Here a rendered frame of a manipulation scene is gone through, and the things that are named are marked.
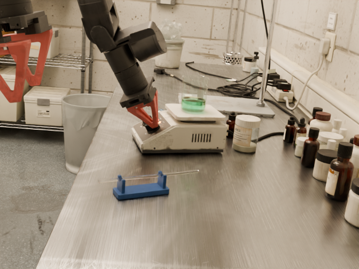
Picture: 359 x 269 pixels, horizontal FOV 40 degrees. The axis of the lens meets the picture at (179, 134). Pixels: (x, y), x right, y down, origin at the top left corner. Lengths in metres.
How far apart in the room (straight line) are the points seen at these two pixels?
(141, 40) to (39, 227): 1.49
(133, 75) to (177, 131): 0.16
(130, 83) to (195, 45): 2.58
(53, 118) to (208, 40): 1.23
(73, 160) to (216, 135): 1.85
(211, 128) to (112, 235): 0.44
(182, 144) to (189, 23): 2.53
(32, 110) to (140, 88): 2.34
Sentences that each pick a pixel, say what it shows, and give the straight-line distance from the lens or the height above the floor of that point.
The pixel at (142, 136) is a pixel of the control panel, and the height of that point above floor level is 0.78.
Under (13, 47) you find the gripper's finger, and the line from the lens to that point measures 0.59.
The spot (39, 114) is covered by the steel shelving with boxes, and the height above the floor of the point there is 0.21.
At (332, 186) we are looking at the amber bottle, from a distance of 0.99.
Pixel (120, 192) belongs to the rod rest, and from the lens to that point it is 0.88.
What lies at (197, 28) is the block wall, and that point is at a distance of 3.59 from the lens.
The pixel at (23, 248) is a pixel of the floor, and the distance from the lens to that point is 2.20.
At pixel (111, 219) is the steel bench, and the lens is 0.81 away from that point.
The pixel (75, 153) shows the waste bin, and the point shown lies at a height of 0.13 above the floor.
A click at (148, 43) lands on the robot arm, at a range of 1.01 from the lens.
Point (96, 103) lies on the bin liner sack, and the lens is 3.05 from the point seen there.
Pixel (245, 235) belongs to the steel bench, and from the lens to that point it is 0.80.
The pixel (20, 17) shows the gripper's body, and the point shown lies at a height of 1.07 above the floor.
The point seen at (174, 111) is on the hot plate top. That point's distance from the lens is 1.13.
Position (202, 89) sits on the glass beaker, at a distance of 1.11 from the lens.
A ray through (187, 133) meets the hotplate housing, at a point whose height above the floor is 0.80.
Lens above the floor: 1.12
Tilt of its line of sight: 17 degrees down
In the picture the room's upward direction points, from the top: 5 degrees clockwise
